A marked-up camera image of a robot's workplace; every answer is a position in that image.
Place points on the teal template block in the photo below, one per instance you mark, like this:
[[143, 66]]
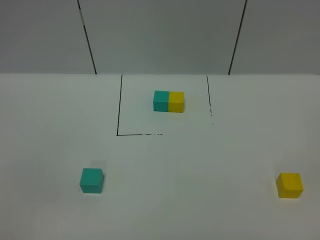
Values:
[[161, 101]]

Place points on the yellow loose block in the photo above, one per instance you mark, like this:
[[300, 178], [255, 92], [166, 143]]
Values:
[[289, 185]]

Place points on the yellow template block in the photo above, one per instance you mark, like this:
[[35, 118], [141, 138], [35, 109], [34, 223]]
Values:
[[176, 102]]

